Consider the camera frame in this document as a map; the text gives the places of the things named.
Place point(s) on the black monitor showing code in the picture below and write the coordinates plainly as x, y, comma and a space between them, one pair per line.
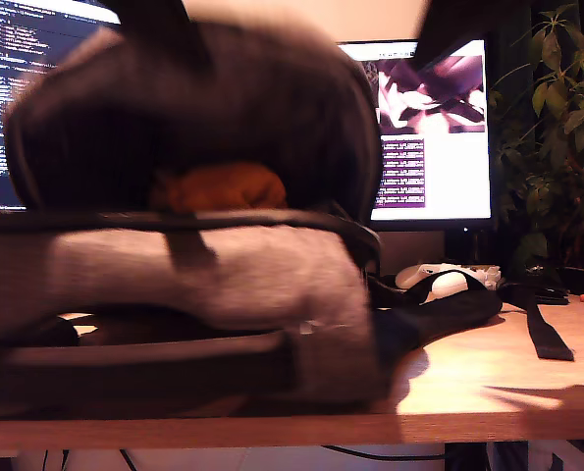
12, 98

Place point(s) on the yellow pair of socks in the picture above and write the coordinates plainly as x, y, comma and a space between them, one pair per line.
223, 189

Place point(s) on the brown box under monitor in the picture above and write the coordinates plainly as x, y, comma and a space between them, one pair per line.
409, 247

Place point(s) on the black monitor showing camera views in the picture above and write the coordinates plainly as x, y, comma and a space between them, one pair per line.
453, 167

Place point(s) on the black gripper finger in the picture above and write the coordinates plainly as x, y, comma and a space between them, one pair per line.
458, 24
159, 24

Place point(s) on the grey fabric Google backpack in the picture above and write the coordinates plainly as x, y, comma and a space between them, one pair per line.
198, 275

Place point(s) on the white game controller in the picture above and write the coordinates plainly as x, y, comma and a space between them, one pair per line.
443, 279

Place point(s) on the green leafy houseplant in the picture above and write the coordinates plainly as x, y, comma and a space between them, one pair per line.
556, 162

